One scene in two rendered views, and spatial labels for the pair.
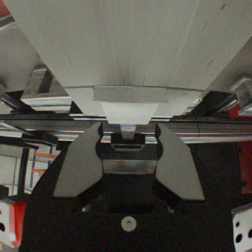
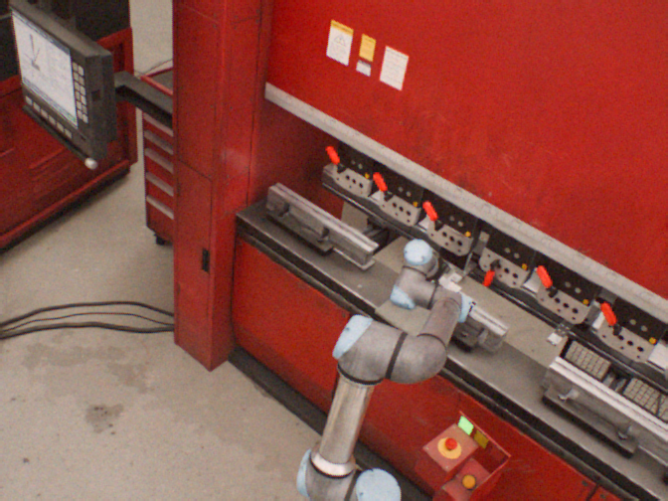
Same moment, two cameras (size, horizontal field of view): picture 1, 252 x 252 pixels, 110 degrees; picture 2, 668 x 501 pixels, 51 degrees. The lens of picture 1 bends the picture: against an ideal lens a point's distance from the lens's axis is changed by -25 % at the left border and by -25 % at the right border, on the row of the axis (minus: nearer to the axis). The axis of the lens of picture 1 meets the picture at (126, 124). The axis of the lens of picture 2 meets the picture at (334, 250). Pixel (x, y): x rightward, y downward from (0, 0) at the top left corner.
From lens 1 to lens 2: 221 cm
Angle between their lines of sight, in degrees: 36
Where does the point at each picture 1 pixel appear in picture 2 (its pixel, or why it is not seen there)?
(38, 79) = (488, 341)
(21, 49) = (481, 363)
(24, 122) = (601, 346)
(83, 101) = not seen: hidden behind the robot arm
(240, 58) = (368, 284)
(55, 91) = (476, 323)
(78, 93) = not seen: hidden behind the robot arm
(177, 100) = not seen: hidden behind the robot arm
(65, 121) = (540, 311)
